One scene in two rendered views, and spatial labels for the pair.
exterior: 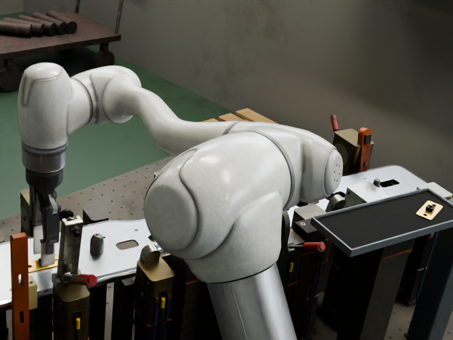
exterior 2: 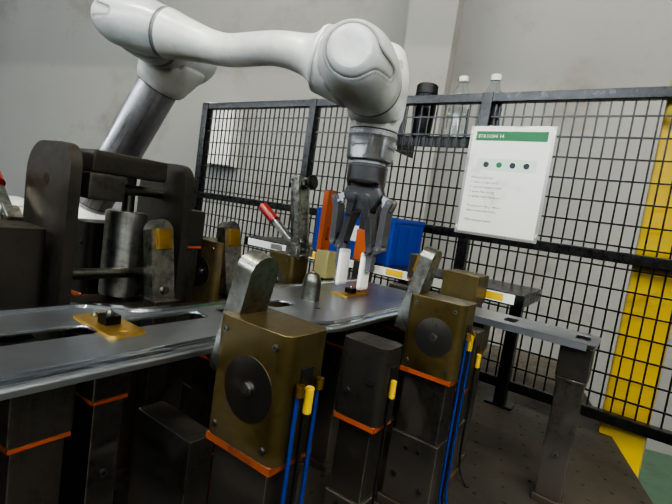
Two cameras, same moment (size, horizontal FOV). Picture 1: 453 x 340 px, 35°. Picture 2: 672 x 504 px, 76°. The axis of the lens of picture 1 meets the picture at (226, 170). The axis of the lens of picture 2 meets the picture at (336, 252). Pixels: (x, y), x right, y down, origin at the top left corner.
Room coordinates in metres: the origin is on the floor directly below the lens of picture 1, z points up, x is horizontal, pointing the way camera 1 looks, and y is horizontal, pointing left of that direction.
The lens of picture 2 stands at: (2.05, 0.05, 1.15)
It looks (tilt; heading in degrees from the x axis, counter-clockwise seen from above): 5 degrees down; 160
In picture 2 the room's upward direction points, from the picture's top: 8 degrees clockwise
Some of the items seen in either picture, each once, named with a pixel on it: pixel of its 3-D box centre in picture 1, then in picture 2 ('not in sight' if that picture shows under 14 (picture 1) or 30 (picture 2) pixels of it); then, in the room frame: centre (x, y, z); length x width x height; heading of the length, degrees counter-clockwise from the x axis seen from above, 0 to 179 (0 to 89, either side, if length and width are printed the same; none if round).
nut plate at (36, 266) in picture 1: (43, 262); (350, 290); (1.29, 0.37, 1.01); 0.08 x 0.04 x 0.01; 125
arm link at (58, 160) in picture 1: (44, 152); (370, 148); (1.29, 0.37, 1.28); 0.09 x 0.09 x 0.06
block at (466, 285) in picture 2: not in sight; (453, 348); (1.24, 0.67, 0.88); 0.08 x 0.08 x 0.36; 35
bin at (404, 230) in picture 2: not in sight; (366, 235); (0.84, 0.59, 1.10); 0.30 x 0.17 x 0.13; 28
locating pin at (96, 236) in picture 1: (96, 245); (311, 289); (1.36, 0.27, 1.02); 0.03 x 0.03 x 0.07
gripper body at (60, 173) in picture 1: (44, 184); (365, 188); (1.29, 0.37, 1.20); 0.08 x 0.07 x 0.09; 35
